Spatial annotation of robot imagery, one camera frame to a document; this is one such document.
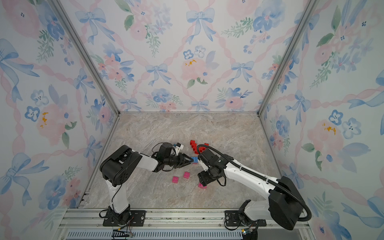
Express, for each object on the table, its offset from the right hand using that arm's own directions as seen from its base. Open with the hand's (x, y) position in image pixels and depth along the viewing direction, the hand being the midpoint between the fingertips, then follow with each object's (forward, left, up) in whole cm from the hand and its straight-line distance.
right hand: (206, 177), depth 81 cm
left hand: (+11, +7, -2) cm, 13 cm away
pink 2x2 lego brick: (-3, +3, -3) cm, 6 cm away
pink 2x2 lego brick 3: (+1, +18, -5) cm, 18 cm away
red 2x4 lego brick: (+22, +7, -3) cm, 23 cm away
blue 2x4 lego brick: (+12, +6, -2) cm, 14 cm away
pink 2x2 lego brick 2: (+3, +11, -5) cm, 13 cm away
